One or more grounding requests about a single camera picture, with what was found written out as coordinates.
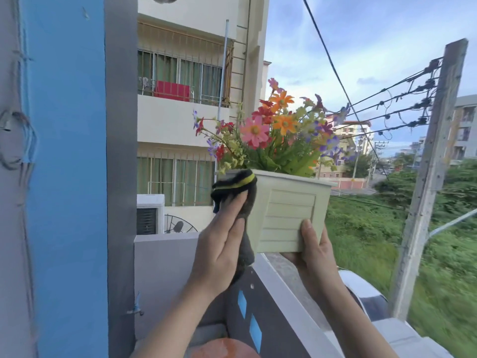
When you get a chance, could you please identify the person's right hand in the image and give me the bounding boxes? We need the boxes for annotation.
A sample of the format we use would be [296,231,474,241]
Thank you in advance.
[280,219,346,299]

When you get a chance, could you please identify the person's left hand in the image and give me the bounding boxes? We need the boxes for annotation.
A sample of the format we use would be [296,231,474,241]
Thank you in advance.
[187,192,249,299]

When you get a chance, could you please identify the dark grey cloth yellow stripe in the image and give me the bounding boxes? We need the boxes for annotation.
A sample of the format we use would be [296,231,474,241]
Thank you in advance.
[210,169,258,286]

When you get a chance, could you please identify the cream plastic flower pot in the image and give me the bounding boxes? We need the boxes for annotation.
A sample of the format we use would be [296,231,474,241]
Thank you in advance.
[224,169,338,254]

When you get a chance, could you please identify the person's right forearm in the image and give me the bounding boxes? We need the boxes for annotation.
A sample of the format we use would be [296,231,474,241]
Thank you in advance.
[316,283,400,358]

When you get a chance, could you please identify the person's left forearm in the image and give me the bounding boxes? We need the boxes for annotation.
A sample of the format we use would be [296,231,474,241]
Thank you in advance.
[130,281,225,358]

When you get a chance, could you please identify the colourful artificial flowers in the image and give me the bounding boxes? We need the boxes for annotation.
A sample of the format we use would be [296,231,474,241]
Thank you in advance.
[193,78,359,179]

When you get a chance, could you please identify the white air conditioner unit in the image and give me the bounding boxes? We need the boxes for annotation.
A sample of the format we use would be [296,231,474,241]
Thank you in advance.
[136,194,165,235]

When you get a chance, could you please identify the white car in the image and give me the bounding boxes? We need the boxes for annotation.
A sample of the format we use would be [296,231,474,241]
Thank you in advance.
[337,269,390,322]

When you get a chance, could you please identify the grey balcony parapet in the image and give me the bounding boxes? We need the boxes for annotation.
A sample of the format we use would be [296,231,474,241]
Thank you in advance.
[134,232,345,358]

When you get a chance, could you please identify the cream distant building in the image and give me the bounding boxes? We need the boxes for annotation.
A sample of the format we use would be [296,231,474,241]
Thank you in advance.
[316,120,374,180]

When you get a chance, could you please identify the beige apartment building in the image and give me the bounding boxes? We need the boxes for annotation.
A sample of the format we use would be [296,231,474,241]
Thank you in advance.
[137,0,271,235]

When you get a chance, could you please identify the concrete utility pole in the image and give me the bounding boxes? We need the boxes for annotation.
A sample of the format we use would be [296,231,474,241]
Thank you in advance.
[388,38,469,321]

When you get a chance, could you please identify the green bushes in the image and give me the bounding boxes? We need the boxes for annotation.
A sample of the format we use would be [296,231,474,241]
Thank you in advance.
[325,159,477,358]

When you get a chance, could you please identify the orange round pot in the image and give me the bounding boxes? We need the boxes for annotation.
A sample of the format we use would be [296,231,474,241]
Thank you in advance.
[188,338,262,358]

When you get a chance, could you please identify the red cloth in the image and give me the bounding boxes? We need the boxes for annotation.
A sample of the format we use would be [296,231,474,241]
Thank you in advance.
[154,80,192,102]

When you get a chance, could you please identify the overhead power line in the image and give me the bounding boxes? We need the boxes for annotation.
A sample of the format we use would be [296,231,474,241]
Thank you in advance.
[333,97,434,129]
[348,79,437,118]
[333,116,431,142]
[345,57,444,110]

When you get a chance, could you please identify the grey metal pole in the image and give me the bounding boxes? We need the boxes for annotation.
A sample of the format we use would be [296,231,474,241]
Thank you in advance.
[214,19,230,183]

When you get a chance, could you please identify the grey distant building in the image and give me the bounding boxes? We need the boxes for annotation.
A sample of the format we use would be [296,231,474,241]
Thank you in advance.
[448,94,477,165]

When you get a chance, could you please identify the blue wall hook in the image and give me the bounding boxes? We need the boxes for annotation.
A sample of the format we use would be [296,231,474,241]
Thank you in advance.
[126,292,145,317]

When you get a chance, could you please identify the metal wall ladder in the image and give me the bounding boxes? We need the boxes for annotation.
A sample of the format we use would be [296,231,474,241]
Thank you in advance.
[228,0,252,108]

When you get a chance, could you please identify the black diagonal cable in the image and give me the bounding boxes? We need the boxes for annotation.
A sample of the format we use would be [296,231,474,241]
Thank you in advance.
[300,0,390,181]

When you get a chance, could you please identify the grey wire loop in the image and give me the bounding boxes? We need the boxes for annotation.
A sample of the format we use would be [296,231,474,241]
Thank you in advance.
[0,108,39,172]

